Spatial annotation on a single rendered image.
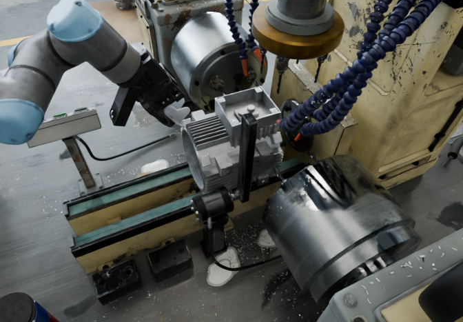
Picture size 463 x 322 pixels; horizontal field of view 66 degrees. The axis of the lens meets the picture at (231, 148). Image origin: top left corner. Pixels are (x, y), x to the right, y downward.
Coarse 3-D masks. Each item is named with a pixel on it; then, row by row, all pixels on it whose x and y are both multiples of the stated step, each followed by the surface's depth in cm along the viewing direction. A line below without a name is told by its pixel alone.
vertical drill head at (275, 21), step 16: (272, 0) 69; (288, 0) 63; (304, 0) 62; (320, 0) 63; (256, 16) 69; (272, 16) 66; (288, 16) 65; (304, 16) 64; (320, 16) 66; (336, 16) 70; (256, 32) 68; (272, 32) 66; (288, 32) 65; (304, 32) 64; (320, 32) 66; (336, 32) 66; (272, 48) 66; (288, 48) 65; (304, 48) 64; (320, 48) 65; (288, 64) 70; (320, 64) 75
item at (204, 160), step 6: (186, 120) 84; (276, 132) 82; (270, 138) 84; (276, 138) 82; (198, 156) 79; (204, 156) 77; (204, 162) 77; (210, 162) 78; (270, 174) 92; (204, 192) 86
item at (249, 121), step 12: (252, 120) 62; (240, 132) 67; (252, 132) 64; (240, 144) 69; (252, 144) 66; (240, 156) 71; (252, 156) 69; (240, 168) 73; (252, 168) 72; (240, 180) 76; (252, 180) 76; (240, 192) 79
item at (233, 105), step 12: (228, 96) 83; (240, 96) 84; (252, 96) 86; (264, 96) 84; (216, 108) 83; (228, 108) 84; (240, 108) 82; (252, 108) 81; (264, 108) 84; (276, 108) 80; (228, 120) 77; (240, 120) 81; (264, 120) 79; (276, 120) 81; (228, 132) 80; (264, 132) 82
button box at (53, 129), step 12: (48, 120) 86; (60, 120) 85; (72, 120) 86; (84, 120) 87; (96, 120) 88; (36, 132) 84; (48, 132) 84; (60, 132) 85; (72, 132) 86; (84, 132) 87; (36, 144) 84
